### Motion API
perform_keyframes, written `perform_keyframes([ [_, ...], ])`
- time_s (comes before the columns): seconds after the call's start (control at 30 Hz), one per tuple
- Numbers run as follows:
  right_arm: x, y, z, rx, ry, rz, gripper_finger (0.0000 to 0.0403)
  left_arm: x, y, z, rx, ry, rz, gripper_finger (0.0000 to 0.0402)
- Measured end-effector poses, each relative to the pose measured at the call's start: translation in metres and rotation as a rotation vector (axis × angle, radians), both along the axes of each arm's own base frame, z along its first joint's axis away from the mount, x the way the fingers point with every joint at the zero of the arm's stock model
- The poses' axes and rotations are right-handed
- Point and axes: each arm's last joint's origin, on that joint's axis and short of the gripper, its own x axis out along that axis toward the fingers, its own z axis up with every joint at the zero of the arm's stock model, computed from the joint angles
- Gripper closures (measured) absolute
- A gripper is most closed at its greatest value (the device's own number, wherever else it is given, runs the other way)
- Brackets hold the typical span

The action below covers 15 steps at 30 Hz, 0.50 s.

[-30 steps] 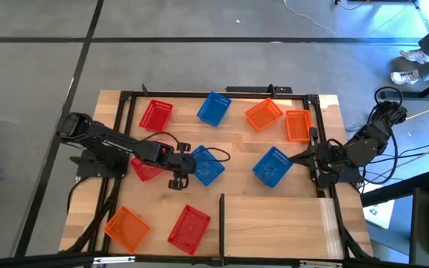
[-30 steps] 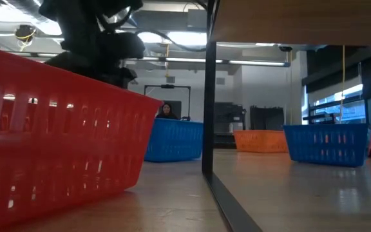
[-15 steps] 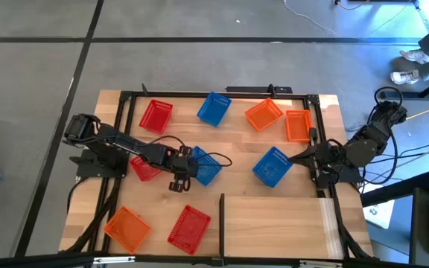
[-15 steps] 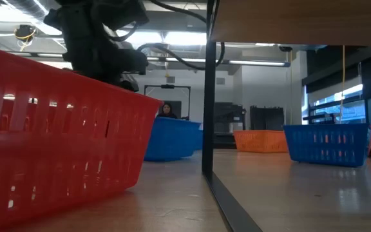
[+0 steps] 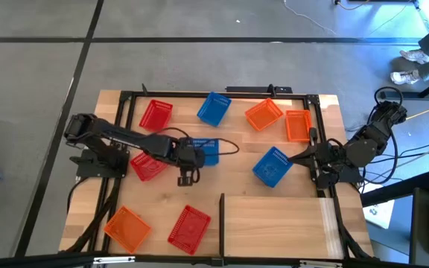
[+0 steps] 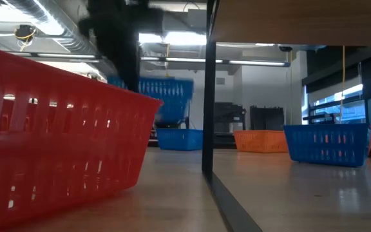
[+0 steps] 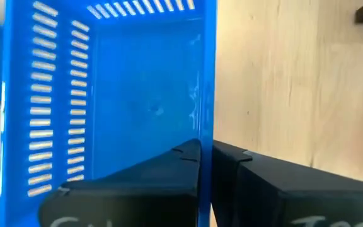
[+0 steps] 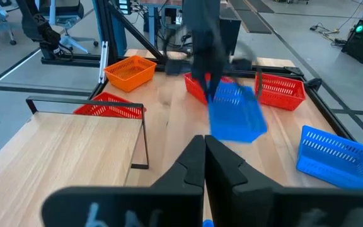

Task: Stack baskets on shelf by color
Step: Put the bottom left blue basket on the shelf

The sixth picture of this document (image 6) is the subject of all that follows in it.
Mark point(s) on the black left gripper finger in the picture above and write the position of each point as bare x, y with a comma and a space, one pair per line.
130, 67

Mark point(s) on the blue plastic basket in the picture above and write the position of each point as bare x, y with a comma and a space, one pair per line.
172, 96
179, 140
293, 151

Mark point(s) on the red plastic basket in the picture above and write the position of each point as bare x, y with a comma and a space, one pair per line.
60, 145

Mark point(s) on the black crate stack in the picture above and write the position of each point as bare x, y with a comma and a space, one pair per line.
266, 119

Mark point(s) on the fluorescent ceiling light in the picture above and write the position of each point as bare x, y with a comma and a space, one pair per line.
185, 38

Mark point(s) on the long ceiling light bar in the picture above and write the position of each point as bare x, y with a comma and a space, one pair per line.
256, 62

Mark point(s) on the silver ventilation duct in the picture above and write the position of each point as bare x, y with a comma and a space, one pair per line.
72, 43

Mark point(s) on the black dome camera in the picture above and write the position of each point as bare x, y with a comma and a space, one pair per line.
285, 48

